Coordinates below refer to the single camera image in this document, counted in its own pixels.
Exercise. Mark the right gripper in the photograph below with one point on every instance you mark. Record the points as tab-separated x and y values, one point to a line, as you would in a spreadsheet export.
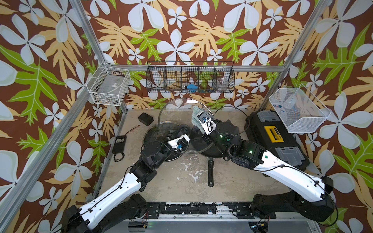
207	139

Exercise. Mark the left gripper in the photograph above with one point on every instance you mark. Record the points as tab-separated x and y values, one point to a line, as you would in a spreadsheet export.
186	131

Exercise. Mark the glass pot lid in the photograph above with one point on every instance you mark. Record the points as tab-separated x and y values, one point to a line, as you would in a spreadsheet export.
157	137
179	111

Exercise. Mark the green microfibre cloth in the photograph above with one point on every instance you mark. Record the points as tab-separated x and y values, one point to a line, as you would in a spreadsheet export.
194	119

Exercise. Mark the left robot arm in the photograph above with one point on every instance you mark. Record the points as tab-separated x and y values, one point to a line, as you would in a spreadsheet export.
122	200

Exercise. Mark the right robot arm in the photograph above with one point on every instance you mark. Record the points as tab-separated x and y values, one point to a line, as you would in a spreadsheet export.
308	195

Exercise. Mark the right black frying pan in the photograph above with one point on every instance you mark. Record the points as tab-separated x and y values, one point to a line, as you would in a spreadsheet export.
198	145

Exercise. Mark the small black box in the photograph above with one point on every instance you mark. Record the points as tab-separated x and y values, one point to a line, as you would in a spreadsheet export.
145	119

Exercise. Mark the black tool case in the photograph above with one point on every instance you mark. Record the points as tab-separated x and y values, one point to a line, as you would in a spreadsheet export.
267	129

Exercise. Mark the blue object in basket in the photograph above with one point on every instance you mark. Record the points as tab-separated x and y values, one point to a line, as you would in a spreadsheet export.
192	88

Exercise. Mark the black power adapter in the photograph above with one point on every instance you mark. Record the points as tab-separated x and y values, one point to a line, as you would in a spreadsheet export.
118	148

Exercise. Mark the white mesh basket right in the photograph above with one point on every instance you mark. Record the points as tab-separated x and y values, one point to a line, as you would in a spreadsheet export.
299	109

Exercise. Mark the black wire basket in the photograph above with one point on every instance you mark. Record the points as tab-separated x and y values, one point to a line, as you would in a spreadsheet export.
175	76

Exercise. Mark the white wire basket left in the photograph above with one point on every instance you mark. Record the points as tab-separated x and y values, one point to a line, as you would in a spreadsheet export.
108	85

